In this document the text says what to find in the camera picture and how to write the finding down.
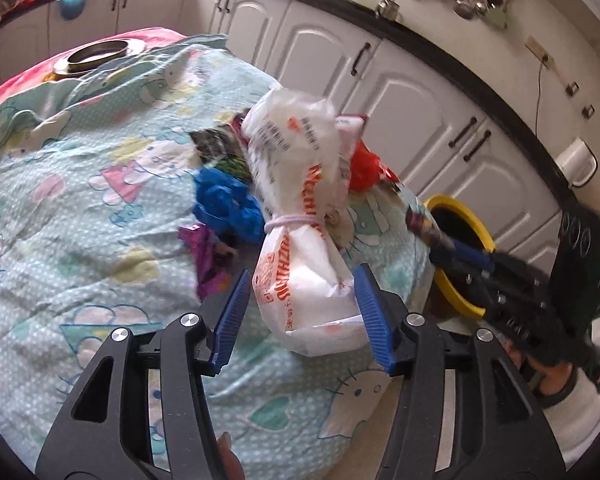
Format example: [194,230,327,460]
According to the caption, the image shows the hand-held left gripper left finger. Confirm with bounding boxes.
[35,269,253,480]

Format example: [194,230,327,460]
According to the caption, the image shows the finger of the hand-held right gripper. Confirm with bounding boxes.
[429,230,498,268]
[429,250,501,293]

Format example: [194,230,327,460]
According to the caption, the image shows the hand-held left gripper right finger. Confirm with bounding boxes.
[352,262,566,480]

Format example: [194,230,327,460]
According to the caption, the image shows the yellow trash bin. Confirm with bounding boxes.
[422,195,498,318]

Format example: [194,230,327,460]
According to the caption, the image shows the large purple foil wrapper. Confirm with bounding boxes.
[177,225,237,302]

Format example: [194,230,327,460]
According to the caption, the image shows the small dark wrapper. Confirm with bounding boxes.
[405,207,438,238]

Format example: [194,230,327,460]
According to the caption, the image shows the white printed plastic bag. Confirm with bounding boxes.
[241,87,376,357]

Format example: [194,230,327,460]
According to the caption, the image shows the person's right forearm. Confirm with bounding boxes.
[542,370,600,466]

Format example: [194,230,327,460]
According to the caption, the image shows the person's right hand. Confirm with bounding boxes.
[507,342,581,406]

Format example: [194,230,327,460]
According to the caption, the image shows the person's left hand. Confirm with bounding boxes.
[214,431,247,480]

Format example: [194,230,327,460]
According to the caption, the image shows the white plastic container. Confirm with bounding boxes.
[555,137,597,187]

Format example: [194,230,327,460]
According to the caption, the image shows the crumpled blue plastic bag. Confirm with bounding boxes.
[194,167,266,247]

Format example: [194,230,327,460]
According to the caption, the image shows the red net bag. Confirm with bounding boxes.
[349,139,402,194]

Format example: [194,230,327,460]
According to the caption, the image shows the white kitchen cabinets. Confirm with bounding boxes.
[0,0,563,261]

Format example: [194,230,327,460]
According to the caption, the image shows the black and green wrapper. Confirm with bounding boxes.
[189,127,252,182]

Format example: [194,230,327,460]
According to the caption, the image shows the black countertop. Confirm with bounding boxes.
[0,0,577,211]

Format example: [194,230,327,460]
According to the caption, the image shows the metal basin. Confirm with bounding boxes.
[54,38,148,76]

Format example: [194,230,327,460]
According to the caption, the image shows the pink blanket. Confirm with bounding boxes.
[0,27,187,117]

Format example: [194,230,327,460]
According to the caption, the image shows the blue hanging object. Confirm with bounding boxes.
[57,0,92,19]

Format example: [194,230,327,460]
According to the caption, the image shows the thin power cable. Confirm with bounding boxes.
[532,62,549,132]

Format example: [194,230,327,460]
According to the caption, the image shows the wall socket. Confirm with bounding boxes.
[525,36,554,67]

